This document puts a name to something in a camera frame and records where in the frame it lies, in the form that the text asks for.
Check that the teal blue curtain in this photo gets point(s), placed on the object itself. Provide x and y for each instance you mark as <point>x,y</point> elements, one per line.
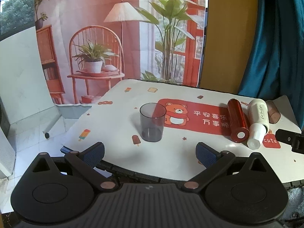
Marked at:
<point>275,64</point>

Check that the blue-grey transparent plastic cup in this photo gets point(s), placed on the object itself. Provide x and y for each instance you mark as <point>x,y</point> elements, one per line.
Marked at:
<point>152,118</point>

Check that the white coffee tumbler with text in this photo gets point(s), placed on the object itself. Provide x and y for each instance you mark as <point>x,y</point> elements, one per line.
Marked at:
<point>258,113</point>

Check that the white cartoon bear tablecloth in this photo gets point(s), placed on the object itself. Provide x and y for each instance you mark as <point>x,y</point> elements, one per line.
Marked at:
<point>115,121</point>

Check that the brown transparent plastic cup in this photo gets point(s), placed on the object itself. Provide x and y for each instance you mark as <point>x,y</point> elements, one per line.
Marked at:
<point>273,114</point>

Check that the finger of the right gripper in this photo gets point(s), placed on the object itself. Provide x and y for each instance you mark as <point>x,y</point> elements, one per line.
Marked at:
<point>295,140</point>

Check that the printed living room backdrop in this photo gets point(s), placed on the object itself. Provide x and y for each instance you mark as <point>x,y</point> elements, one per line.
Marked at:
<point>88,46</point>

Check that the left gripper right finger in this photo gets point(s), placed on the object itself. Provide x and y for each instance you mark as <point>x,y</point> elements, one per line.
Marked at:
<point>216,164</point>

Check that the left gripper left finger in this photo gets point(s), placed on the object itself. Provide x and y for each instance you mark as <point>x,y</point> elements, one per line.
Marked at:
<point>83,164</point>

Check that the red metallic tumbler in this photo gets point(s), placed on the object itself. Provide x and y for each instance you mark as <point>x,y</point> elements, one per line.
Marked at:
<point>238,123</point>

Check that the white plastic cup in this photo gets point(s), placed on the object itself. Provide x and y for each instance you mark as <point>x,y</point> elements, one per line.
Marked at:
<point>257,132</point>

